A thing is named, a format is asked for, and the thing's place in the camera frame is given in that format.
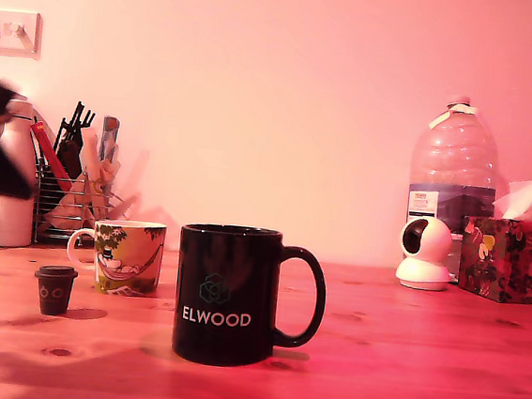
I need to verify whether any blue patterned tube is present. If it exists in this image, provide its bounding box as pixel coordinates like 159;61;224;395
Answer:
99;115;123;163

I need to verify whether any white wall switch plate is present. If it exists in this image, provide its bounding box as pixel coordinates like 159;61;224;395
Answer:
0;8;42;60

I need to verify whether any black tool bundle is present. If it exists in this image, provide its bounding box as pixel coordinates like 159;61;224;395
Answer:
51;99;97;178

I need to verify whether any floral tissue box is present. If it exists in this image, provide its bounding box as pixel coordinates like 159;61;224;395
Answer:
455;213;532;306

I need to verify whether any large clear water bottle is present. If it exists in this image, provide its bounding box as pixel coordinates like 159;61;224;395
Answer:
403;91;507;241

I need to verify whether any black Elwood mug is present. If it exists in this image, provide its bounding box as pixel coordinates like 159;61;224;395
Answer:
168;221;333;376

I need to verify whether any white tissue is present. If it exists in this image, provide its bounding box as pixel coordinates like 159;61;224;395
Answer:
490;174;532;223

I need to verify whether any illustrated hammock mug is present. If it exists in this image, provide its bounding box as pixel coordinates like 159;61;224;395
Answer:
62;214;168;300

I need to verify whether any small white round camera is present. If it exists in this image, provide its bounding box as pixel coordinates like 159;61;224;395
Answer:
393;215;458;293

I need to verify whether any red flat stick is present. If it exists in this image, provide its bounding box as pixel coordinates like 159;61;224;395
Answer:
26;120;74;182

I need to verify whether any wire basket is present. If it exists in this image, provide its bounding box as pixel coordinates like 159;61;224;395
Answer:
29;165;126;251

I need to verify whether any dark coffee capsule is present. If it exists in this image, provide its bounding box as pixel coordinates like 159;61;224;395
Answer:
31;263;80;317

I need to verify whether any white bottle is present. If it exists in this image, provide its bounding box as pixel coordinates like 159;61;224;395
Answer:
0;98;46;250

